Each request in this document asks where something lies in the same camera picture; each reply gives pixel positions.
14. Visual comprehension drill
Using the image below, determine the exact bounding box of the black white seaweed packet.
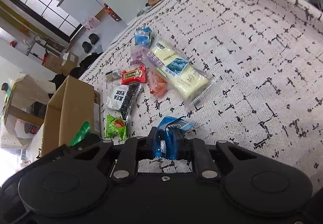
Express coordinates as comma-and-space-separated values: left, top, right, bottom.
106, 83, 142, 120

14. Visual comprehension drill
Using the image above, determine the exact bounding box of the red candy packet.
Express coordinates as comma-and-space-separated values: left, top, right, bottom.
121, 65, 147, 85

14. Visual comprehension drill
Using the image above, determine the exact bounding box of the wooden side table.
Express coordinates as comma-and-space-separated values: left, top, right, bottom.
1, 73, 56, 150

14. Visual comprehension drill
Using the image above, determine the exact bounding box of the black slipper left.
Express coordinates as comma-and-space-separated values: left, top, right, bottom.
82, 41, 92, 54

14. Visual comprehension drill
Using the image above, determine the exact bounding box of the purple round snack packet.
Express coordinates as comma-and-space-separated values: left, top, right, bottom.
130, 44, 149, 65

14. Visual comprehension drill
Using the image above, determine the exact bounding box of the orange snack packet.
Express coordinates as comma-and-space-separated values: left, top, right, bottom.
148, 71, 168, 98

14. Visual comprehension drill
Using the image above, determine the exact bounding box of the blue green small packet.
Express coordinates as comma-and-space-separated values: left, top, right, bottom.
134, 27, 152, 47

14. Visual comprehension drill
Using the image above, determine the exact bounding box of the black slipper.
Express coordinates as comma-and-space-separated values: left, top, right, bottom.
88, 33, 100, 45
82, 41, 92, 54

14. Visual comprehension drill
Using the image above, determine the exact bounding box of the brown cardboard box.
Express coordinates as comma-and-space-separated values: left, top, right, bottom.
41, 76, 101, 156

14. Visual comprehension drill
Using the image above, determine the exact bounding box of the blue snack packet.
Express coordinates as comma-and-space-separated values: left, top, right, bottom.
153, 116, 194, 160

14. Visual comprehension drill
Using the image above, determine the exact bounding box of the white black patterned bed blanket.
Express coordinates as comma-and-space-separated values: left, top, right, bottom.
81, 0, 322, 188

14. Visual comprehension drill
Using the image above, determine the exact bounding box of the small silver brown bar packet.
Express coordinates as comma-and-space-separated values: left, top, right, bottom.
105, 70, 122, 81

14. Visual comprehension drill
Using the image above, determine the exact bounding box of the black slipper right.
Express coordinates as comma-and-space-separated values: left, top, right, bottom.
88, 33, 100, 45

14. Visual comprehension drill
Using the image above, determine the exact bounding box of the green snack packet with red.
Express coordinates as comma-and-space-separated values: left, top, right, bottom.
105, 114, 127, 141

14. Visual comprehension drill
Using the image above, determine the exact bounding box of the green packet in box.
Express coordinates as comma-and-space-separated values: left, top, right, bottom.
71, 122, 91, 146

